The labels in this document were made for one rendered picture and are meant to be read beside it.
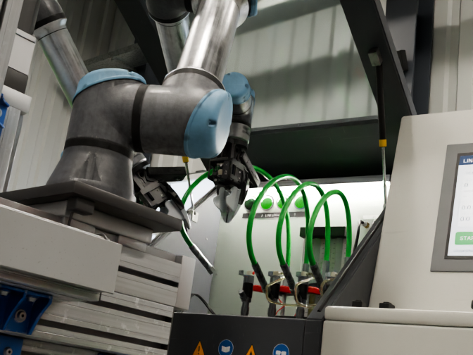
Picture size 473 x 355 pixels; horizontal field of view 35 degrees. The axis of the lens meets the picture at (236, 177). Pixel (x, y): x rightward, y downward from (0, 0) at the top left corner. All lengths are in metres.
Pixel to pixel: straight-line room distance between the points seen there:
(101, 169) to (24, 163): 8.05
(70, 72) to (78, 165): 0.64
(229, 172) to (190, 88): 0.67
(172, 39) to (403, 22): 5.01
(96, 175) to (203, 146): 0.18
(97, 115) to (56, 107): 8.39
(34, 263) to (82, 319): 0.22
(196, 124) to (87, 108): 0.18
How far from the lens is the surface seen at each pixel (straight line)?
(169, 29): 1.68
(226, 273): 2.36
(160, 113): 1.22
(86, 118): 1.24
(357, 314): 1.54
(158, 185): 1.95
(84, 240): 1.01
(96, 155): 1.21
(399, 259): 1.81
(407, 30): 6.55
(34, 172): 9.34
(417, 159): 1.95
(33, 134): 9.37
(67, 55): 1.83
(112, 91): 1.25
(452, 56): 6.77
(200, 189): 8.02
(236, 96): 1.85
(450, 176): 1.89
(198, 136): 1.21
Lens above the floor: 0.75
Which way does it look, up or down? 17 degrees up
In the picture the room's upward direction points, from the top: 8 degrees clockwise
